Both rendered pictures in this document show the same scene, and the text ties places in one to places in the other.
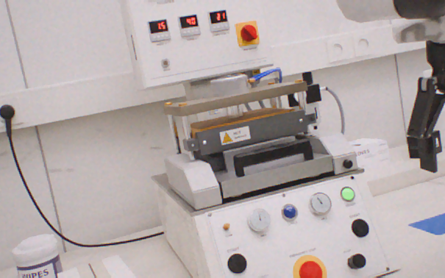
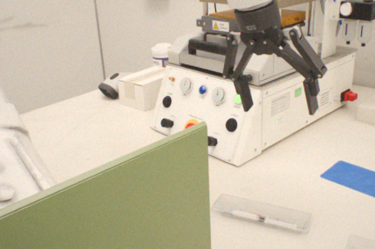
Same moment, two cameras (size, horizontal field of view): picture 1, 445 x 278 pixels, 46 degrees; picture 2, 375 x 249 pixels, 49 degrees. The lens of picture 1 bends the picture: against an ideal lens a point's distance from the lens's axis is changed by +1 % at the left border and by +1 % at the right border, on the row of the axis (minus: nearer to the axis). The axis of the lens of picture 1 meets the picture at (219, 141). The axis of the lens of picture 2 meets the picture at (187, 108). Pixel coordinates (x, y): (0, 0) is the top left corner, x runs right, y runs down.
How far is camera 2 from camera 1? 1.08 m
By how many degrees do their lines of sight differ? 63
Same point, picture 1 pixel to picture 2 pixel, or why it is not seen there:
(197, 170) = (181, 39)
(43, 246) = (159, 49)
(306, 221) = (207, 101)
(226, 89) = not seen: outside the picture
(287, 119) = not seen: hidden behind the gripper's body
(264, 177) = (200, 61)
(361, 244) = (225, 135)
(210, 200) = (174, 60)
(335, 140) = (258, 57)
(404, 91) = not seen: outside the picture
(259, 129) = (235, 27)
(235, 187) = (185, 58)
